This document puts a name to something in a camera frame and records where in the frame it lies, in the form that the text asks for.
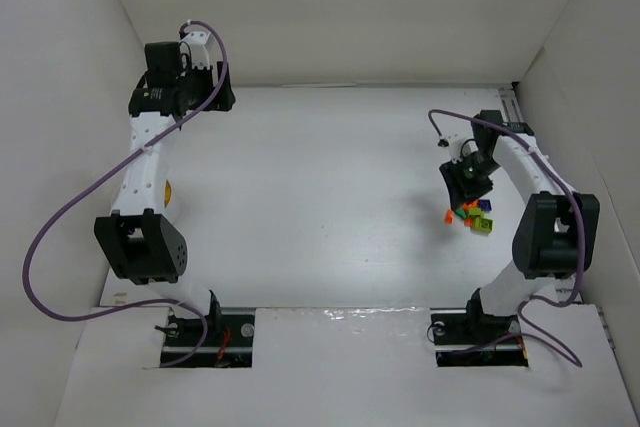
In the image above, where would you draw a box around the yellow long lego brick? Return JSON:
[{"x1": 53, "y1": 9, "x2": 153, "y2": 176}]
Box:
[{"x1": 164, "y1": 181, "x2": 172, "y2": 207}]

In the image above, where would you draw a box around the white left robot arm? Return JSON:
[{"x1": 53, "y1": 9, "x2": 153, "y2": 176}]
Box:
[{"x1": 94, "y1": 32, "x2": 235, "y2": 330}]

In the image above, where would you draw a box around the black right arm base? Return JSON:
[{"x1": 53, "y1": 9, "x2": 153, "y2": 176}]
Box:
[{"x1": 427, "y1": 309, "x2": 529, "y2": 368}]

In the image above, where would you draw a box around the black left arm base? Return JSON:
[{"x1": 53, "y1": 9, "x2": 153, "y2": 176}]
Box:
[{"x1": 155, "y1": 309, "x2": 256, "y2": 369}]

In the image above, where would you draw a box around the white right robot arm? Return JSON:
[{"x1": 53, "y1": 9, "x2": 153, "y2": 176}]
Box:
[{"x1": 438, "y1": 110, "x2": 600, "y2": 345}]

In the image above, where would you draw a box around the orange round lego piece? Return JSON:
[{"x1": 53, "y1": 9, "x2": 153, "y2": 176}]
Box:
[{"x1": 462, "y1": 200, "x2": 478, "y2": 211}]

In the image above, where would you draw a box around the dark blue lego brick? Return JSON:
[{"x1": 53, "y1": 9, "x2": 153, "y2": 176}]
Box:
[{"x1": 477, "y1": 199, "x2": 492, "y2": 212}]

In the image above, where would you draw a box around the lime green lego brick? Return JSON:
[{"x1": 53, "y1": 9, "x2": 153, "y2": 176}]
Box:
[{"x1": 467, "y1": 207, "x2": 493, "y2": 235}]

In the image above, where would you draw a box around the white divided round container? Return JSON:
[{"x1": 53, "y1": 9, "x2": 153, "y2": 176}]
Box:
[{"x1": 164, "y1": 180, "x2": 178, "y2": 222}]

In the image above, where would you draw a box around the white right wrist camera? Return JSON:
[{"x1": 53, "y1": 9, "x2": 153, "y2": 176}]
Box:
[{"x1": 438, "y1": 134, "x2": 474, "y2": 164}]

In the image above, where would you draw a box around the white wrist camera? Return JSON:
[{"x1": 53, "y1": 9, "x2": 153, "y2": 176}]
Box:
[
  {"x1": 179, "y1": 30, "x2": 213, "y2": 71},
  {"x1": 438, "y1": 134, "x2": 474, "y2": 164}
]

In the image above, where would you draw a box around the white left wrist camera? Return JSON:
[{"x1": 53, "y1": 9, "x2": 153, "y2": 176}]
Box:
[{"x1": 179, "y1": 30, "x2": 213, "y2": 71}]

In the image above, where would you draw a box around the aluminium rail at table edge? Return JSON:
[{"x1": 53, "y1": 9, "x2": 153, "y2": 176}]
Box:
[{"x1": 498, "y1": 85, "x2": 524, "y2": 123}]

